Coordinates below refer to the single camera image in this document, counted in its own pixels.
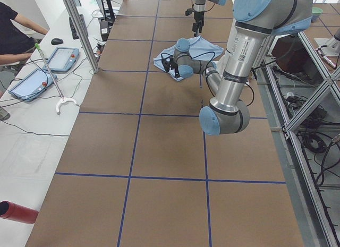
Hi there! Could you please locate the far teach pendant tablet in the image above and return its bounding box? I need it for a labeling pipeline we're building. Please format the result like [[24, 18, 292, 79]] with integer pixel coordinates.
[[47, 47, 80, 73]]

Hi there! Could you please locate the black keyboard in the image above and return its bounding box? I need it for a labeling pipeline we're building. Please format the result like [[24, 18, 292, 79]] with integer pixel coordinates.
[[69, 14, 88, 40]]

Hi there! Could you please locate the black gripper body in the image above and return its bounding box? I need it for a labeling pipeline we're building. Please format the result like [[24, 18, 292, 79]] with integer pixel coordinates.
[[194, 11, 205, 27], [170, 58, 178, 73]]

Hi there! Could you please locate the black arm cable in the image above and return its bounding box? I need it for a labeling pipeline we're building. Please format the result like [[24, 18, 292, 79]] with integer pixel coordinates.
[[160, 50, 216, 64]]

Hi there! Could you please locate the near teach pendant tablet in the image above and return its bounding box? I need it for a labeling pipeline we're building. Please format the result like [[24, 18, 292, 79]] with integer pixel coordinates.
[[8, 69, 57, 101]]

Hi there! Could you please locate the black computer mouse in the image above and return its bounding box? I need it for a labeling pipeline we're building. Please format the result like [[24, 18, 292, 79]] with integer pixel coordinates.
[[51, 38, 64, 45]]

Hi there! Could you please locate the aluminium frame rail right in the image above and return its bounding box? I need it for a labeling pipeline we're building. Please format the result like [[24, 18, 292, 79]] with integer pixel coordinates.
[[261, 31, 340, 247]]

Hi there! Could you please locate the red cylinder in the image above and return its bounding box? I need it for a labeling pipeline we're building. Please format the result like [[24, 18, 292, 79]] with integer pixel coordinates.
[[1, 201, 39, 224]]

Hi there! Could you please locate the aluminium frame post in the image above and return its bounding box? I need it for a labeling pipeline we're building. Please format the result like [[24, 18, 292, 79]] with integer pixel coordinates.
[[63, 0, 99, 73]]

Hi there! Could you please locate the teach pendant tablet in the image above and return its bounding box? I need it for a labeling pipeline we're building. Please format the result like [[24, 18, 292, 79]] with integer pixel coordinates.
[[8, 69, 57, 101], [47, 47, 80, 73]]

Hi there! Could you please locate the light blue t-shirt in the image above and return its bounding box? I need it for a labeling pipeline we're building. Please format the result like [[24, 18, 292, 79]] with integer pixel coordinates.
[[154, 36, 223, 82]]

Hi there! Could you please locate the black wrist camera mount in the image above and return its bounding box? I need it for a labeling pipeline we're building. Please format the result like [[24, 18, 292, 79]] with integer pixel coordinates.
[[161, 57, 171, 72], [185, 8, 194, 16]]

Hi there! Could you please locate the white reacher grabber tool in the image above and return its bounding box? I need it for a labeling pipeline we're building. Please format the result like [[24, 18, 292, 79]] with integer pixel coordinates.
[[34, 42, 80, 115]]

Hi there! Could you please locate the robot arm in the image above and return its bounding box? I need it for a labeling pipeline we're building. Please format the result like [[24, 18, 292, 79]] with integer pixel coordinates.
[[192, 0, 227, 37], [172, 0, 313, 135]]

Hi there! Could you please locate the seated person black shirt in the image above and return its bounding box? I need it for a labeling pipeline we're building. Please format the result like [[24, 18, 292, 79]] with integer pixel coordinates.
[[1, 3, 48, 65]]

